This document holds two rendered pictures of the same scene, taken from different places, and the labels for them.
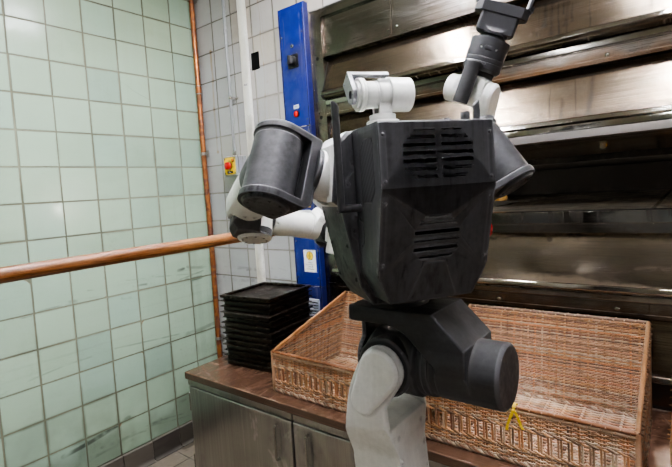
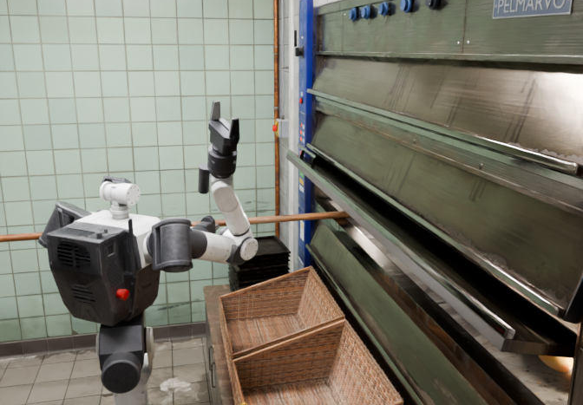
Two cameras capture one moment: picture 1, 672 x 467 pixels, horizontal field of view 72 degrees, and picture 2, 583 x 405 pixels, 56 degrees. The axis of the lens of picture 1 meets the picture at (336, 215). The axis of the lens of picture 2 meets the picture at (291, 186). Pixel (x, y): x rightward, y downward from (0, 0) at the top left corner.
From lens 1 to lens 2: 1.69 m
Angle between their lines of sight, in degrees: 40
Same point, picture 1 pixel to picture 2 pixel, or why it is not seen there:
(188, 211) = (258, 156)
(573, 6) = (407, 81)
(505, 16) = (218, 139)
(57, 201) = (154, 146)
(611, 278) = (396, 349)
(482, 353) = (108, 359)
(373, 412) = not seen: hidden behind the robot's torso
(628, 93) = (418, 187)
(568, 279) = (381, 335)
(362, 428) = not seen: hidden behind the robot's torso
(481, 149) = (94, 258)
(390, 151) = (52, 249)
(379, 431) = not seen: hidden behind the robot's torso
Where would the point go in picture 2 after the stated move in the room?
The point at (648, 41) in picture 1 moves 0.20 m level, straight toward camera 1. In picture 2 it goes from (431, 143) to (363, 146)
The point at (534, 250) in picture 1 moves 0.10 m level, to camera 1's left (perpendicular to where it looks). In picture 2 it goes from (379, 297) to (356, 289)
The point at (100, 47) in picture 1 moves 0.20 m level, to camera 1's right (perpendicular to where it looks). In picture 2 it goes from (190, 27) to (212, 26)
